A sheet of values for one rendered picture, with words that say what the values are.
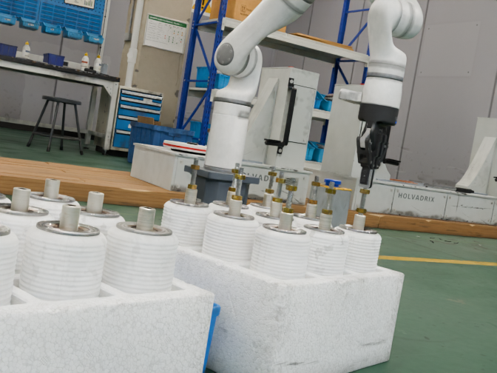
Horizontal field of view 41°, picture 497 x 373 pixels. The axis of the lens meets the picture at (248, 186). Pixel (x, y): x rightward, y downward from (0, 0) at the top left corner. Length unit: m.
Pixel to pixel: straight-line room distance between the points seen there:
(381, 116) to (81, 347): 0.73
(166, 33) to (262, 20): 6.09
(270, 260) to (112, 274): 0.31
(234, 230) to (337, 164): 2.86
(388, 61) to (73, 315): 0.78
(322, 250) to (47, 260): 0.55
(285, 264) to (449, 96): 6.91
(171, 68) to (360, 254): 6.52
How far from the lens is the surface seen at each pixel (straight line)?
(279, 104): 3.62
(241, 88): 1.67
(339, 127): 4.03
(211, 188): 1.62
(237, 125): 1.64
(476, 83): 7.71
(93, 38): 7.01
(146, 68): 7.58
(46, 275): 0.80
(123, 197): 3.07
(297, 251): 1.10
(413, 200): 4.16
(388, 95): 1.29
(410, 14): 1.32
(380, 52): 1.30
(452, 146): 7.77
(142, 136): 5.85
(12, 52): 6.51
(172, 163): 3.24
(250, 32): 1.61
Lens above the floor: 0.40
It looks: 4 degrees down
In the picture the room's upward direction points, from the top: 9 degrees clockwise
